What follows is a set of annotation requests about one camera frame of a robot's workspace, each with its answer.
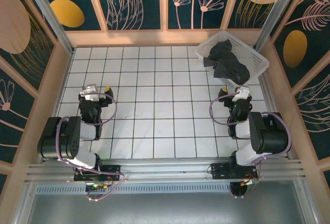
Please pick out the dark grey t-shirt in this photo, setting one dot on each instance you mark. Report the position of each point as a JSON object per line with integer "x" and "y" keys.
{"x": 227, "y": 61}

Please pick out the white plastic laundry basket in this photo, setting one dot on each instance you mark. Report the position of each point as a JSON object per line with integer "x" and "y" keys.
{"x": 254, "y": 56}

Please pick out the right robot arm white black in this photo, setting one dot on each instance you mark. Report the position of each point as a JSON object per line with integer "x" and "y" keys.
{"x": 245, "y": 157}

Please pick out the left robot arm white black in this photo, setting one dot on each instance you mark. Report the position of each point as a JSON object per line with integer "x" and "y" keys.
{"x": 85, "y": 157}

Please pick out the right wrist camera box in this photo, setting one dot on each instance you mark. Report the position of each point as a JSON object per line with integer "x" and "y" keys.
{"x": 243, "y": 92}

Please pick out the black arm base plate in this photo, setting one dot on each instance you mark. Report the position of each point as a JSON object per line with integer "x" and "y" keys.
{"x": 111, "y": 170}
{"x": 219, "y": 171}

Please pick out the wall panel yellow oval feather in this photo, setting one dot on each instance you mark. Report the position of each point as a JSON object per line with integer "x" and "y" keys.
{"x": 67, "y": 13}

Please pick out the wall panel orange circle leaves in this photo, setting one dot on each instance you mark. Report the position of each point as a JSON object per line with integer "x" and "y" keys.
{"x": 126, "y": 2}

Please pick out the wall panel pink flowers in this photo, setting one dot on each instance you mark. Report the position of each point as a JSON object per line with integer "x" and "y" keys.
{"x": 196, "y": 2}

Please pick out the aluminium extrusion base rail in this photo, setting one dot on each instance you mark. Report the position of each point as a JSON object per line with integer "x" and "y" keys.
{"x": 165, "y": 168}

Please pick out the aluminium corner post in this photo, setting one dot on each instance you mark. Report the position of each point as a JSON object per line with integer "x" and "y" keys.
{"x": 49, "y": 13}
{"x": 276, "y": 7}

